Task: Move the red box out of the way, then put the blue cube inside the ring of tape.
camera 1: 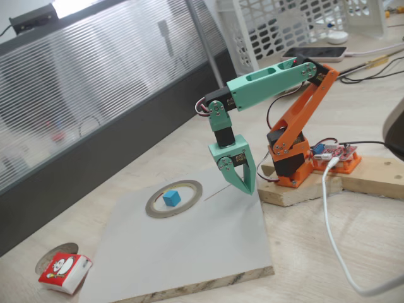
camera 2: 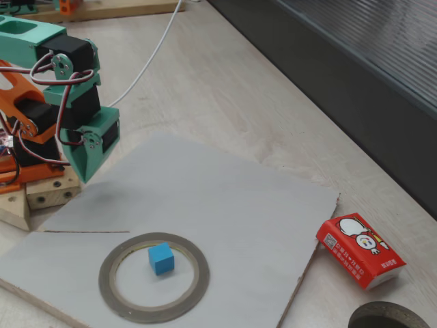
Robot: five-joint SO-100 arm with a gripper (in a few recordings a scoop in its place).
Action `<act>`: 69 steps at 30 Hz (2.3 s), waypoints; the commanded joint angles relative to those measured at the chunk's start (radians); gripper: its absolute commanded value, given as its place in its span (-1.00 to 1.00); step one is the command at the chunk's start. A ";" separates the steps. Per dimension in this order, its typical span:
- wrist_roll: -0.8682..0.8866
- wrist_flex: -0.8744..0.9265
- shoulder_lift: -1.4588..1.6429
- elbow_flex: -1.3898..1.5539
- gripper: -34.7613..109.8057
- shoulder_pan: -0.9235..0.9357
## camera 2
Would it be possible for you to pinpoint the small blue cube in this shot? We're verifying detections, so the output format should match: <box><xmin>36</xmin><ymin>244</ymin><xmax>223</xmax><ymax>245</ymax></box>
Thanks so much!
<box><xmin>147</xmin><ymin>242</ymin><xmax>175</xmax><ymax>276</ymax></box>

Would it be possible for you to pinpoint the orange printed board holder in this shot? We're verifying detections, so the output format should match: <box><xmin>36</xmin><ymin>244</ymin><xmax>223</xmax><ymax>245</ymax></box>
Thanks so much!
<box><xmin>0</xmin><ymin>160</ymin><xmax>20</xmax><ymax>195</ymax></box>

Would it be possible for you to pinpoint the grey painted plywood board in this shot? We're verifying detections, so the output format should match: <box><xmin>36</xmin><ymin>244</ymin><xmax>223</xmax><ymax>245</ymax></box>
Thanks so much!
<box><xmin>0</xmin><ymin>131</ymin><xmax>341</xmax><ymax>328</ymax></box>

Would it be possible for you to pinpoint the orange green leader arm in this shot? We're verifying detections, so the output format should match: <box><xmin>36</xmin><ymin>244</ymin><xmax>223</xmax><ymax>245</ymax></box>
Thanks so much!
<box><xmin>0</xmin><ymin>0</ymin><xmax>85</xmax><ymax>17</ymax></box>

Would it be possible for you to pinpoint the wooden base plank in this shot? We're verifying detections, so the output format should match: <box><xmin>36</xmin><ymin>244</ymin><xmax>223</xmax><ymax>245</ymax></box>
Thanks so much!
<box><xmin>0</xmin><ymin>186</ymin><xmax>31</xmax><ymax>232</ymax></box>

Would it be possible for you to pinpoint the white USB cable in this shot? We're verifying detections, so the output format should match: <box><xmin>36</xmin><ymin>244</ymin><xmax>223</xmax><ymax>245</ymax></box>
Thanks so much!
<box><xmin>108</xmin><ymin>0</ymin><xmax>184</xmax><ymax>107</ymax></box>

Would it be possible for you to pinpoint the ribbed glass desk partition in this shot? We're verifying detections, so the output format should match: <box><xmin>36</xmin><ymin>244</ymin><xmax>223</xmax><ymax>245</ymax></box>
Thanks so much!
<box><xmin>208</xmin><ymin>0</ymin><xmax>437</xmax><ymax>221</ymax></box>

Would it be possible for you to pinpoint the grey ring of tape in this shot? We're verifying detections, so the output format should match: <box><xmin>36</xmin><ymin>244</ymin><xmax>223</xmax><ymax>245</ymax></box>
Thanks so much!
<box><xmin>98</xmin><ymin>232</ymin><xmax>210</xmax><ymax>325</ymax></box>

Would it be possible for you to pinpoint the wooden base block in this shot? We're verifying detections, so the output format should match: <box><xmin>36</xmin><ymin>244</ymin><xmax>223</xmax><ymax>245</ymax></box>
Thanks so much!
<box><xmin>25</xmin><ymin>167</ymin><xmax>82</xmax><ymax>210</ymax></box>

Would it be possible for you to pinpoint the light wooden mounting plank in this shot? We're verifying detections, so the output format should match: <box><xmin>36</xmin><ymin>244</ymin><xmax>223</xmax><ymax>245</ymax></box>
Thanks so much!
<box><xmin>13</xmin><ymin>0</ymin><xmax>187</xmax><ymax>24</ymax></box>

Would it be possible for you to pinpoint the red controller circuit board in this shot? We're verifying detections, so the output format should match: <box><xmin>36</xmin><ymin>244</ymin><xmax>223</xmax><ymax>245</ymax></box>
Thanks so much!
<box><xmin>0</xmin><ymin>119</ymin><xmax>14</xmax><ymax>159</ymax></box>

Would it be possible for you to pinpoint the red and white carton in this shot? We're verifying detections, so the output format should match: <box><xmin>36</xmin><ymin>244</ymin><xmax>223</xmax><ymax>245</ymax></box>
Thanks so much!
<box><xmin>315</xmin><ymin>211</ymin><xmax>407</xmax><ymax>292</ymax></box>

